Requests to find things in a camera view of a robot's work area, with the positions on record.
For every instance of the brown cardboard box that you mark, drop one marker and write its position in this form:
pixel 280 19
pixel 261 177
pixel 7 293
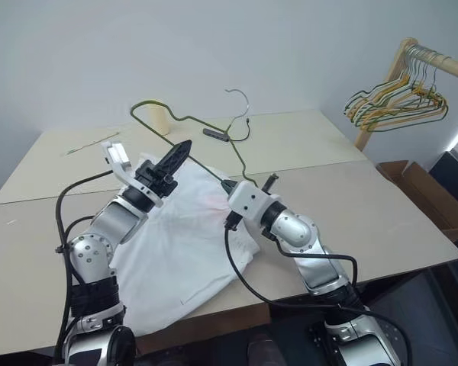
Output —
pixel 435 202

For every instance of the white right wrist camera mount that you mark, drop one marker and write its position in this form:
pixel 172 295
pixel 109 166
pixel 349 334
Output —
pixel 248 202

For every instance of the white shorts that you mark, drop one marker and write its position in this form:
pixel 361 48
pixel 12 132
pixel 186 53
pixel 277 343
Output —
pixel 183 263

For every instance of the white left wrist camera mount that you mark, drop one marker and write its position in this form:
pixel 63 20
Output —
pixel 118 157

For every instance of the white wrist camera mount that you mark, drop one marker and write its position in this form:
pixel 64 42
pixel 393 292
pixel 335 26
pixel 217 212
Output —
pixel 118 157
pixel 248 202

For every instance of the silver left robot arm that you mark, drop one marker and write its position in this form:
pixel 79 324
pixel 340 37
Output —
pixel 114 223

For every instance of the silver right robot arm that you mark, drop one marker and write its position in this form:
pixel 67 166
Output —
pixel 301 228

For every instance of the cream cylinder roll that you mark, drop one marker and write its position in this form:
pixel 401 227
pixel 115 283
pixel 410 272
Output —
pixel 158 120

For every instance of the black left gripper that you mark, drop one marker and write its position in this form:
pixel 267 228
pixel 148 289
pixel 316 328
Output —
pixel 154 182

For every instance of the wooden clothes rack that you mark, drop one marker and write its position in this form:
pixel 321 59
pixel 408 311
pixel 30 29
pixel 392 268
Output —
pixel 455 67

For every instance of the thin stick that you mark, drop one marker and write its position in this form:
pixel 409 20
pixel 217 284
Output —
pixel 93 143

